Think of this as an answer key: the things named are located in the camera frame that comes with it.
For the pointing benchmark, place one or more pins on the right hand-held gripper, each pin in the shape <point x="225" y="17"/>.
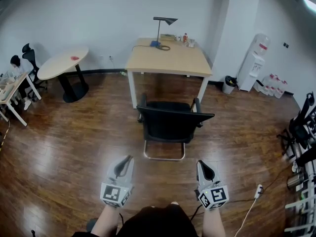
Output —
<point x="214" y="196"/>

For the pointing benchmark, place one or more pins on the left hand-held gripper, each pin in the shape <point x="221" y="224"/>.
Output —
<point x="113" y="194"/>

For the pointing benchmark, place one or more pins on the black mesh chair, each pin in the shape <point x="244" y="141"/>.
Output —
<point x="170" y="125"/>

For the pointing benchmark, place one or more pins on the person's right forearm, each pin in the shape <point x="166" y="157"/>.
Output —
<point x="213" y="223"/>

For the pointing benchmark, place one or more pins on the person's left forearm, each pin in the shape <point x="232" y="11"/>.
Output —
<point x="103" y="221"/>

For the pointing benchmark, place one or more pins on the black headrest office chair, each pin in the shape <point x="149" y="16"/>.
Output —
<point x="32" y="58"/>

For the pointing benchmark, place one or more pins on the person's white shoe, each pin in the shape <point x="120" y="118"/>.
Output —
<point x="174" y="203"/>

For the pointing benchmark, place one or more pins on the white power strip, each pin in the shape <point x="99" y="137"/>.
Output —
<point x="259" y="191"/>

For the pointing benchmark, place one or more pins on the person's black shirt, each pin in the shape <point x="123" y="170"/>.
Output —
<point x="158" y="223"/>

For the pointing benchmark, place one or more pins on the steel tumbler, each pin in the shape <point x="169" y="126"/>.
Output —
<point x="295" y="180"/>

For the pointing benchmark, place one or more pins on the grey waste bin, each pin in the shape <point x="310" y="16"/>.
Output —
<point x="229" y="85"/>

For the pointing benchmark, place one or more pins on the white metal rack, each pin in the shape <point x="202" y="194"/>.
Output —
<point x="304" y="206"/>

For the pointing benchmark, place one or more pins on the row of clear water jugs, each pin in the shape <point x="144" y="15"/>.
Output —
<point x="274" y="88"/>

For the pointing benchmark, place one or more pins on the white water dispenser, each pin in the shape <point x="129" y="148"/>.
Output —
<point x="250" y="70"/>

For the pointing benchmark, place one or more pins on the light wooden desk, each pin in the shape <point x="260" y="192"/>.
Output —
<point x="168" y="60"/>

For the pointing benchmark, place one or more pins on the small red object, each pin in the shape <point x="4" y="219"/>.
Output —
<point x="74" y="58"/>

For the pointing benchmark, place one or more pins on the round wooden table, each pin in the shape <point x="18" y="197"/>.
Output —
<point x="61" y="63"/>

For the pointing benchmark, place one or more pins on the blue cloth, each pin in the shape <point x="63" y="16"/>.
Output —
<point x="155" y="44"/>

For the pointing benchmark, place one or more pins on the red label drink bottle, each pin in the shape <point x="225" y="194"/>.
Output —
<point x="185" y="38"/>

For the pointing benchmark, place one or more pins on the white mug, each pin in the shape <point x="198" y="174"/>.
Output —
<point x="178" y="38"/>

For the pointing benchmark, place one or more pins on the clear dispenser water jug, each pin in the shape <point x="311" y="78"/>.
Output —
<point x="262" y="44"/>

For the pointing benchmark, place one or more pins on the wooden tissue box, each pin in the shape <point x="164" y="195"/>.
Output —
<point x="167" y="37"/>

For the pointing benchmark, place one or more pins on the black desk lamp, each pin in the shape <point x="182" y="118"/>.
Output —
<point x="169" y="20"/>

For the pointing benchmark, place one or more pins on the ceiling tube light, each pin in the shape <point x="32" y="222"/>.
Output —
<point x="310" y="3"/>

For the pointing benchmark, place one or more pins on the black wall switch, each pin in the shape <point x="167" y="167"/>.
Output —
<point x="286" y="45"/>

